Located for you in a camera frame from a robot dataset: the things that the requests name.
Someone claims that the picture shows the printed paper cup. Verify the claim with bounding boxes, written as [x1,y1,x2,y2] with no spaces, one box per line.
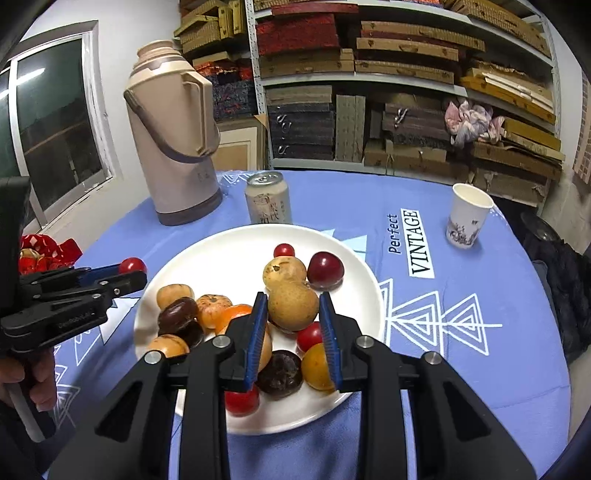
[445,183,495,250]

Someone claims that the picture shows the black jacket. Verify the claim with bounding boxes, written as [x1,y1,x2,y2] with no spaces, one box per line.
[519,210,591,365]

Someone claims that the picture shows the shelf of flat boxes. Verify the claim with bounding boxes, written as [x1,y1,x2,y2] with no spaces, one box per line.
[173,0,566,208]

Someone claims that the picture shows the dark red plum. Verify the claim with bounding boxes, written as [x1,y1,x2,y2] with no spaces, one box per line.
[307,251,345,287]

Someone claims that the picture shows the tan passion fruit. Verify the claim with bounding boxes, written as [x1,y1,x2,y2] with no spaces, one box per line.
[156,284,195,310]

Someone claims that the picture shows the crumpled pink cloth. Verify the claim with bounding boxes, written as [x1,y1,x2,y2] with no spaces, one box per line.
[444,99,506,149]

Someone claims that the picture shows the white plate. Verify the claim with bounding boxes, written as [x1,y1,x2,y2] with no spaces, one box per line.
[134,224,385,436]

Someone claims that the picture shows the dark brown mangosteen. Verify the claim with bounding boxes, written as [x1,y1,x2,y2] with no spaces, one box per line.
[158,298,200,337]
[256,350,304,398]
[182,320,205,348]

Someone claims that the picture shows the yellow-brown pear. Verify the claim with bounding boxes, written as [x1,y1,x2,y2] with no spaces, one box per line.
[268,281,320,330]
[263,256,308,292]

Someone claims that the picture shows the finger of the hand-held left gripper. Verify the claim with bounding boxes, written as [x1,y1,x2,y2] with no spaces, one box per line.
[18,264,125,289]
[4,270,148,356]

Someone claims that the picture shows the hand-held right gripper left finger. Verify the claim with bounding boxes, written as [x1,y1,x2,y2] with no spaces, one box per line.
[47,292,270,480]

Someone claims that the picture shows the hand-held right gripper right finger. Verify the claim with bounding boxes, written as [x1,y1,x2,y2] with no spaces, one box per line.
[318,292,539,480]

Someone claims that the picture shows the white beverage can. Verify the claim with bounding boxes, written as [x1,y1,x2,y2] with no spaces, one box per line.
[245,171,293,226]

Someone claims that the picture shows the person's left hand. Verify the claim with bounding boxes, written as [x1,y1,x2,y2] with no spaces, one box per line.
[0,346,58,411]

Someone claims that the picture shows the beige thermos flask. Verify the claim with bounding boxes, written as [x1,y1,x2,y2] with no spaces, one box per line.
[123,40,224,227]

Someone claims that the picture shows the blue printed tablecloth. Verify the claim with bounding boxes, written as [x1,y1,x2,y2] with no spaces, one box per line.
[44,170,571,480]

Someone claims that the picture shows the dark glass window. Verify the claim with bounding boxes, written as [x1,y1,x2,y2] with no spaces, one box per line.
[0,21,125,232]

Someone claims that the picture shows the red patterned bag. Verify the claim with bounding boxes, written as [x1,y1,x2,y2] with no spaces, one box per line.
[18,234,83,275]

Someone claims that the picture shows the white metal shelf rack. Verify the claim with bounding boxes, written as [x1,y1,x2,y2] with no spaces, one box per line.
[245,0,566,208]

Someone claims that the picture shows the cardboard picture frame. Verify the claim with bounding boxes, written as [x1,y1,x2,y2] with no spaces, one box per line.
[215,115,269,172]

